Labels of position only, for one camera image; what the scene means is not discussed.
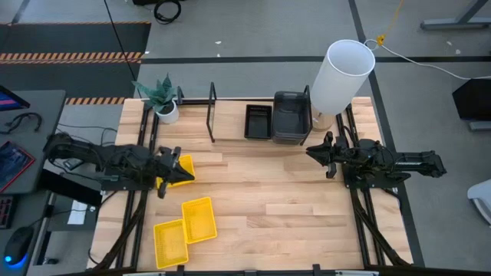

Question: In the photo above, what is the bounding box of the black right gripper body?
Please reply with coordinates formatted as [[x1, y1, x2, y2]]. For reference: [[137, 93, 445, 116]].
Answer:
[[324, 131, 352, 180]]

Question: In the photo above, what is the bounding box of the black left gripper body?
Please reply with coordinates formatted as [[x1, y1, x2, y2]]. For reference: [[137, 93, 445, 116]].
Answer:
[[153, 146, 183, 199]]

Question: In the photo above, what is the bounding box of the large dark grey bin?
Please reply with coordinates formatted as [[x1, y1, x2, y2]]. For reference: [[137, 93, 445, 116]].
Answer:
[[271, 90, 312, 146]]

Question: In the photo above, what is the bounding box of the black plastic basket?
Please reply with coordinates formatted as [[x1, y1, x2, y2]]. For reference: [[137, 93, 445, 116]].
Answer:
[[244, 103, 274, 141]]

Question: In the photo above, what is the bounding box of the yellow plastic basket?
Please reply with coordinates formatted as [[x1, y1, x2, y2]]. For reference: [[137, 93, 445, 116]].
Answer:
[[180, 196, 218, 245], [156, 153, 196, 189], [153, 218, 189, 270]]

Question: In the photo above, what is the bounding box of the green plant in white pot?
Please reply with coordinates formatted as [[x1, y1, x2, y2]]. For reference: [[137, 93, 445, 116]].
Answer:
[[131, 73, 180, 125]]

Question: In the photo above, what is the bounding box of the white lamp with wooden base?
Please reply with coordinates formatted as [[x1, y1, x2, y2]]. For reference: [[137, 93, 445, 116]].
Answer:
[[309, 38, 376, 133]]

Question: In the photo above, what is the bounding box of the black flat panel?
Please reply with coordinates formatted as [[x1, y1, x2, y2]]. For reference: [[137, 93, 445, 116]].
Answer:
[[37, 168, 104, 208]]

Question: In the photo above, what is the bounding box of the white paper sheet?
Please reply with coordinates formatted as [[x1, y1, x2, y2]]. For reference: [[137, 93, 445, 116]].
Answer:
[[67, 199, 89, 226]]

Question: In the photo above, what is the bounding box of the dark desk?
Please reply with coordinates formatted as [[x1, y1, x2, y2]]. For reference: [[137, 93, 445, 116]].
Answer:
[[0, 90, 67, 276]]

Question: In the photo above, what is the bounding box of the black box with grey base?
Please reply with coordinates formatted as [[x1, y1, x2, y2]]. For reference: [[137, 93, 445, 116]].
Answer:
[[452, 77, 491, 132]]

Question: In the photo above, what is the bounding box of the white chair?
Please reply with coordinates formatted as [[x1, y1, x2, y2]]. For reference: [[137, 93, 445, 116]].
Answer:
[[466, 179, 491, 226]]

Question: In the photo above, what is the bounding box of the red-edged dark tablet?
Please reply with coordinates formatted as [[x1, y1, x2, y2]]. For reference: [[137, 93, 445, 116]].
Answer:
[[0, 140, 37, 193]]

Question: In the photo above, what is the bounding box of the black mat with orange stripes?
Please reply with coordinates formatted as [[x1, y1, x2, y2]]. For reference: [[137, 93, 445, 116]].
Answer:
[[0, 21, 152, 107]]

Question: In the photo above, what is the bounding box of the black computer mouse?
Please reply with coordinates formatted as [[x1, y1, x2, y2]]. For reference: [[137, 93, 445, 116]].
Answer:
[[3, 225, 35, 267]]

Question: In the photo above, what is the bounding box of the black keyboard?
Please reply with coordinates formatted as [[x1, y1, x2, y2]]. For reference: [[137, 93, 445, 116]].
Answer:
[[0, 195, 18, 231]]

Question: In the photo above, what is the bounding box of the black computer monitor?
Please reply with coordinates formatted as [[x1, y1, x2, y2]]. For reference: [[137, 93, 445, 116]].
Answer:
[[0, 84, 31, 113]]

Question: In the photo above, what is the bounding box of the grey desk foot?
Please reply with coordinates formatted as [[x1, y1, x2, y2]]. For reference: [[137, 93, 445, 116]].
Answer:
[[420, 0, 491, 31]]

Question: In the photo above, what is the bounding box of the wooden shelf with black frame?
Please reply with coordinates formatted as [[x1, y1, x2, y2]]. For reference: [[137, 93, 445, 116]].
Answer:
[[206, 81, 314, 146]]

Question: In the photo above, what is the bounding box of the black aluminium rig frame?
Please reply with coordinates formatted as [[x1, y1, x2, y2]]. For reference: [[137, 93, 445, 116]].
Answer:
[[87, 86, 491, 276]]

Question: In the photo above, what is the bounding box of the thin black cable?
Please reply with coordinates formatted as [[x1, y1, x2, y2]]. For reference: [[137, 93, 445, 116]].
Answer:
[[56, 122, 118, 146]]

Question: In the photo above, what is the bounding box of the white cable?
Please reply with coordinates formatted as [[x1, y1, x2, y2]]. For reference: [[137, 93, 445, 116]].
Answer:
[[363, 38, 491, 81]]

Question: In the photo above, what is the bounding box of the yellow extension cable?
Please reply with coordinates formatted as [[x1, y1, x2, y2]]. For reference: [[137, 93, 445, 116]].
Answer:
[[375, 0, 406, 47]]

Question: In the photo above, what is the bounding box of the long black cable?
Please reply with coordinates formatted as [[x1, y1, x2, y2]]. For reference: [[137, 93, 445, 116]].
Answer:
[[102, 0, 142, 99]]

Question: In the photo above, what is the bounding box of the black cord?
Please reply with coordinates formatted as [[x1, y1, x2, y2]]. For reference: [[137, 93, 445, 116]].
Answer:
[[0, 112, 43, 136]]

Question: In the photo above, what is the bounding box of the coiled black cable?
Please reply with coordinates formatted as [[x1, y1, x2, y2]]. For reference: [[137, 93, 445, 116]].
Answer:
[[153, 0, 183, 25]]

